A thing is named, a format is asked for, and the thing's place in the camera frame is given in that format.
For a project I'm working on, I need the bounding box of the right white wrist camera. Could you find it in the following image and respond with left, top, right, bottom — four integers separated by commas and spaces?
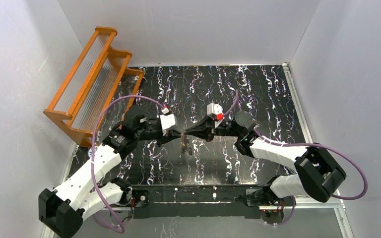
206, 103, 224, 121

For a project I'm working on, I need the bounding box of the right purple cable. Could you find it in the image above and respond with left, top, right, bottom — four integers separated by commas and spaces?
223, 89, 369, 226

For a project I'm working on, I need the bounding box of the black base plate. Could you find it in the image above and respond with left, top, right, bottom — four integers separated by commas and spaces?
112, 185, 293, 219

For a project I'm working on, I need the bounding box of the purple cable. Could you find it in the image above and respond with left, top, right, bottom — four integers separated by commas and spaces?
223, 89, 369, 226
90, 95, 170, 235

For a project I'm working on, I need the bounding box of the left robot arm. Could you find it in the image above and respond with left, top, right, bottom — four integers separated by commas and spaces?
38, 105, 181, 238

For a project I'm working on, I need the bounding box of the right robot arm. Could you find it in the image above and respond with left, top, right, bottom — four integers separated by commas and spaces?
185, 111, 347, 203

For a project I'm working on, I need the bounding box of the orange wooden rack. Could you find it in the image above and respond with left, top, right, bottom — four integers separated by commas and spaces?
43, 26, 144, 147

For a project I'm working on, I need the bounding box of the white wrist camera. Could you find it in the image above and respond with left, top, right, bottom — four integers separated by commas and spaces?
160, 106, 177, 136
206, 103, 224, 121

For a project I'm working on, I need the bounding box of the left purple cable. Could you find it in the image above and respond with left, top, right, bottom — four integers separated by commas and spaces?
90, 95, 170, 235

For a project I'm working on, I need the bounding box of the white keyring holder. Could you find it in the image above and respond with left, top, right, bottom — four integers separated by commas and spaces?
181, 134, 193, 156

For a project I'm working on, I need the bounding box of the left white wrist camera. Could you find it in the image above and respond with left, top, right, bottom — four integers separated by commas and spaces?
160, 106, 177, 136

